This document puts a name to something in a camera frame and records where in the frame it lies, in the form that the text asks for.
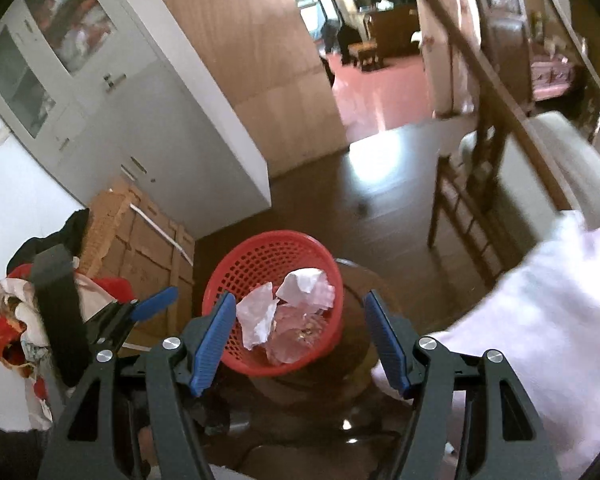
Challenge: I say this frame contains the white paper napkin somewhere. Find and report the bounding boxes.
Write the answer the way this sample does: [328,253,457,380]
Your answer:
[236,282,277,350]

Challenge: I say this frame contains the clear plastic wrapper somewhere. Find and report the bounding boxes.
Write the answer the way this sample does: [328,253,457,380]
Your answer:
[264,306,327,365]

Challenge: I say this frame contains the small white paper scrap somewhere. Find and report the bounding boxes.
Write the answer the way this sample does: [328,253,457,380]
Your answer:
[275,268,336,313]

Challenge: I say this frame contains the pile of clothes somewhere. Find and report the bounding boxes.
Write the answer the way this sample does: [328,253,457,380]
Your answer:
[0,208,138,430]

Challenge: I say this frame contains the cardboard boxes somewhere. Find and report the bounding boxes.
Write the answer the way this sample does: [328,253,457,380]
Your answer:
[79,177,195,356]

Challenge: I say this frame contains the pink floral tablecloth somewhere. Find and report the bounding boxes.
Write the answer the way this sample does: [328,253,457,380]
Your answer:
[372,211,600,479]

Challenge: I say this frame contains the red plastic waste basket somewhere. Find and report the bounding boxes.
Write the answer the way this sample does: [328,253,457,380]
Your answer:
[202,230,343,377]

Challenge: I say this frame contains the dark wooden chair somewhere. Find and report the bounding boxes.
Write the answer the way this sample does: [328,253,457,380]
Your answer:
[426,0,600,286]

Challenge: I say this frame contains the grey white cabinet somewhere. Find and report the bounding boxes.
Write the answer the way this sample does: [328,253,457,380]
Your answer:
[0,0,271,238]

